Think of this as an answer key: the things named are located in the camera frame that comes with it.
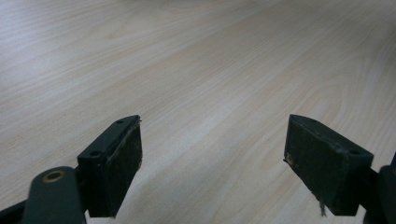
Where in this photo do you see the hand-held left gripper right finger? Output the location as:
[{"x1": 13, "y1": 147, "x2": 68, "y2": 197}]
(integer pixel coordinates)
[{"x1": 283, "y1": 113, "x2": 375, "y2": 217}]

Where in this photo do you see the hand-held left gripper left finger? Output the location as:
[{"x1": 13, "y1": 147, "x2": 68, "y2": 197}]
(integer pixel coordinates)
[{"x1": 77, "y1": 114, "x2": 144, "y2": 218}]

